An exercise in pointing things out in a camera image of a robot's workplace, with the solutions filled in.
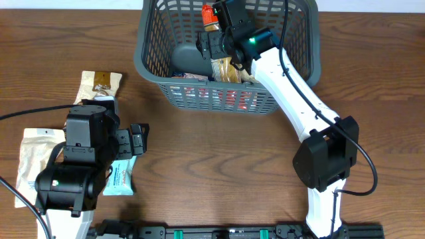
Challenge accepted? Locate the orange spaghetti package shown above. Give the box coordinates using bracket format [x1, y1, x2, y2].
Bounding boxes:
[201, 5, 241, 83]

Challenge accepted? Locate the beige powder bag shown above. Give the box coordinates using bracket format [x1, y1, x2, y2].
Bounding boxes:
[240, 70, 259, 83]

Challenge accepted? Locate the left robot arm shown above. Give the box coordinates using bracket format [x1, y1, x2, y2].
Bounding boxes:
[35, 96, 149, 238]

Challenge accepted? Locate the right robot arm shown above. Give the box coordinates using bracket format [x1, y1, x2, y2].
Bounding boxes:
[197, 1, 359, 238]

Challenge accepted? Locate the light blue snack packet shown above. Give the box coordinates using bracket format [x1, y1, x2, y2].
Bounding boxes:
[103, 156, 137, 196]

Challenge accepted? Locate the grey plastic basket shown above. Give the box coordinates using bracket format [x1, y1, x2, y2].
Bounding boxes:
[133, 0, 321, 114]

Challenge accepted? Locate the brown white snack pouch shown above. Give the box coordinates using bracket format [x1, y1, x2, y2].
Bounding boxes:
[74, 70, 123, 104]

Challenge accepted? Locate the beige resealable pouch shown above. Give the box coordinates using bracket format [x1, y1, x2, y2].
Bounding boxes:
[15, 128, 65, 205]

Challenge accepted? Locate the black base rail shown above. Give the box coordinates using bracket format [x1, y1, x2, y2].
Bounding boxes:
[86, 217, 386, 239]

